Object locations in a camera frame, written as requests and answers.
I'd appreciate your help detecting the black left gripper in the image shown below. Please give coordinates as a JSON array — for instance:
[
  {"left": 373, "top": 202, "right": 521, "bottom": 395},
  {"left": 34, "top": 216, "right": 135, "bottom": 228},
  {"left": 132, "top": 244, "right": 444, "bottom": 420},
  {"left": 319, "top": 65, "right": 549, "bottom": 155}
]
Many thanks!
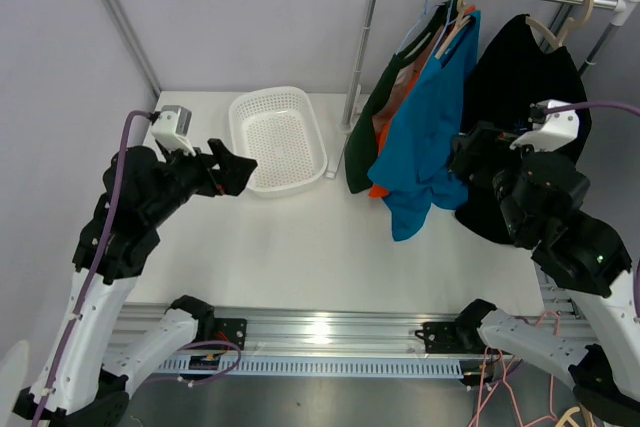
[{"left": 147, "top": 137, "right": 257, "bottom": 224}]

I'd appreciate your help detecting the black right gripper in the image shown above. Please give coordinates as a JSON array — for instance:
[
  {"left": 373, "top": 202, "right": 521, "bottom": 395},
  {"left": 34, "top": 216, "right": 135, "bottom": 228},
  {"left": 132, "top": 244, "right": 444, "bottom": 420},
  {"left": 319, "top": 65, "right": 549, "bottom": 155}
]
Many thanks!
[{"left": 445, "top": 120, "right": 559, "bottom": 240}]

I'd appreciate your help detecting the blue t shirt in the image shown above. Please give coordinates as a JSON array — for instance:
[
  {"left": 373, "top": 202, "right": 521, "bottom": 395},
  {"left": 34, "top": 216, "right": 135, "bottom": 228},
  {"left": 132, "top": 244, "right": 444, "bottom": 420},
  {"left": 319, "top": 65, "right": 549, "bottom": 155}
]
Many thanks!
[{"left": 367, "top": 9, "right": 483, "bottom": 243}]

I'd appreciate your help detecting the black t shirt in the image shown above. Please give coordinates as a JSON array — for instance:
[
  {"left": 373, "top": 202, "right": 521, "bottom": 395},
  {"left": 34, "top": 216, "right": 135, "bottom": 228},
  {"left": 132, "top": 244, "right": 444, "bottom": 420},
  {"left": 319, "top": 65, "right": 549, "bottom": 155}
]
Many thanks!
[{"left": 455, "top": 14, "right": 592, "bottom": 245}]

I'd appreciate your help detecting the green white t shirt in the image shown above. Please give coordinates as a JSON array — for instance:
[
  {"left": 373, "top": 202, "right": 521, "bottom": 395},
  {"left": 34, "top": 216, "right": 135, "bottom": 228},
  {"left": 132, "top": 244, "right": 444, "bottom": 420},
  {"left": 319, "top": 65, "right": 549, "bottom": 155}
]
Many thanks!
[{"left": 344, "top": 0, "right": 456, "bottom": 194}]

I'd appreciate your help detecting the beige wooden hanger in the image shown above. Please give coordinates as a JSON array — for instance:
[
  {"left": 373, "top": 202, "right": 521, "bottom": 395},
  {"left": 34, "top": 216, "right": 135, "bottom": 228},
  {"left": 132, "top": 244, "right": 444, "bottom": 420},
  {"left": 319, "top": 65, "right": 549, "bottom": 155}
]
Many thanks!
[
  {"left": 434, "top": 0, "right": 470, "bottom": 59},
  {"left": 525, "top": 0, "right": 595, "bottom": 51}
]

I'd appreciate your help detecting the blue wire hanger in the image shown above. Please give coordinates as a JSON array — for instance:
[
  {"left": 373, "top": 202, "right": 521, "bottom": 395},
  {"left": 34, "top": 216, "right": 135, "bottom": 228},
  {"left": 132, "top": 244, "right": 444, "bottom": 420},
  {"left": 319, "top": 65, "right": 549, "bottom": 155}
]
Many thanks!
[{"left": 396, "top": 0, "right": 453, "bottom": 54}]

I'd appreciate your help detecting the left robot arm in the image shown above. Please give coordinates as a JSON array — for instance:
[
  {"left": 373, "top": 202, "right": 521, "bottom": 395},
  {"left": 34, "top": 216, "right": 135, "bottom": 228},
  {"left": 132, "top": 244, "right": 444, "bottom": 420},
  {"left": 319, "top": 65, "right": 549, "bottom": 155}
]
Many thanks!
[{"left": 13, "top": 139, "right": 258, "bottom": 426}]

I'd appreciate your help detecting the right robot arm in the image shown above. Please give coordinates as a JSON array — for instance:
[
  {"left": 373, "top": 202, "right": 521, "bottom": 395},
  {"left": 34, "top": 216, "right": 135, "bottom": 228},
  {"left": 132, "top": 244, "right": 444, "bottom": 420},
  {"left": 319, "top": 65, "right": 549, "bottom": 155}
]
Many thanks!
[{"left": 447, "top": 122, "right": 639, "bottom": 426}]

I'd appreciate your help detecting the beige hanger on floor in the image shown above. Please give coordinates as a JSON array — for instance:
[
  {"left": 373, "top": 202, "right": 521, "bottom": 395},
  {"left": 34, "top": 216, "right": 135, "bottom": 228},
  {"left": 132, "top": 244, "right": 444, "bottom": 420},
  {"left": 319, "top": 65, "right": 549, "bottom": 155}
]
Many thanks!
[{"left": 555, "top": 404, "right": 597, "bottom": 427}]

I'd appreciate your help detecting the white plastic laundry basket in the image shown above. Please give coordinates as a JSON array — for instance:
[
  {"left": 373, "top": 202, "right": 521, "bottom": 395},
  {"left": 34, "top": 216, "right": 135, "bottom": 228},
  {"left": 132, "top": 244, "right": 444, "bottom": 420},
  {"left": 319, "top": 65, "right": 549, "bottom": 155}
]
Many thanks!
[{"left": 228, "top": 86, "right": 328, "bottom": 198}]

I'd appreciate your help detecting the silver clothes rack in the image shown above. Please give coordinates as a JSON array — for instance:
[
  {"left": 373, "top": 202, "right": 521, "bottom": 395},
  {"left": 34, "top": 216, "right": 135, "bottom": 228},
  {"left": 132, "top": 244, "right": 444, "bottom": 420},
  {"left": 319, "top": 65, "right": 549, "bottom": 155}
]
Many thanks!
[{"left": 325, "top": 0, "right": 639, "bottom": 179}]

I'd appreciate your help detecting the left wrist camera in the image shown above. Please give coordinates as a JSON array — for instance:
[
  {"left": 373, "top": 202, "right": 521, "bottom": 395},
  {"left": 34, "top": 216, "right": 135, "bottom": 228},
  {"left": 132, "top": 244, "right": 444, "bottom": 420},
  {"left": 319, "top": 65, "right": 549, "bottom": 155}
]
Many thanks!
[{"left": 151, "top": 105, "right": 196, "bottom": 156}]

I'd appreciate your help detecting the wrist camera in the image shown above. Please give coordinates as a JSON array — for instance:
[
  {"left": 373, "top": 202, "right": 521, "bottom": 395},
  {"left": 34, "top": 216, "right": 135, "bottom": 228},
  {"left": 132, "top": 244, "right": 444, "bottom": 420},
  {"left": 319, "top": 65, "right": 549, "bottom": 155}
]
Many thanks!
[
  {"left": 151, "top": 105, "right": 196, "bottom": 156},
  {"left": 509, "top": 100, "right": 580, "bottom": 152}
]

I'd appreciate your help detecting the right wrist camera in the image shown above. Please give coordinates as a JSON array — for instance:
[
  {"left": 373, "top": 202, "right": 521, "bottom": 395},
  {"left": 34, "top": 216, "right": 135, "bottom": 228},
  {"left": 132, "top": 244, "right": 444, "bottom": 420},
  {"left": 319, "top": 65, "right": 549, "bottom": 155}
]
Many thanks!
[{"left": 509, "top": 100, "right": 580, "bottom": 152}]

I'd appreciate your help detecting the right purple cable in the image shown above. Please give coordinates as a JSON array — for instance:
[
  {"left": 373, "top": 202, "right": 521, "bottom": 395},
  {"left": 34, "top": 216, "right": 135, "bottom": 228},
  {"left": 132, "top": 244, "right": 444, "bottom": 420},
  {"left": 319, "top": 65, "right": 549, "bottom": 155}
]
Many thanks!
[{"left": 544, "top": 100, "right": 640, "bottom": 116}]

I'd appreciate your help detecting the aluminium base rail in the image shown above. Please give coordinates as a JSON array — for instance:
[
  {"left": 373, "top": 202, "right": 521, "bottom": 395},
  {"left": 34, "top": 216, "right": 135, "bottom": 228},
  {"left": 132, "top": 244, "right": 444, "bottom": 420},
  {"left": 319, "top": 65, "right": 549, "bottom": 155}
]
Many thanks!
[{"left": 99, "top": 302, "right": 601, "bottom": 381}]

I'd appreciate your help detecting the pink wire hanger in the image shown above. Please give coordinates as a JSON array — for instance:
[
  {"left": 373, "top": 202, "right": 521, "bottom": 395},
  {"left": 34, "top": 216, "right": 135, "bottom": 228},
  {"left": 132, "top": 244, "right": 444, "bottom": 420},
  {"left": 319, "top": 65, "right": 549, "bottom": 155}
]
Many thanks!
[{"left": 468, "top": 309, "right": 561, "bottom": 426}]

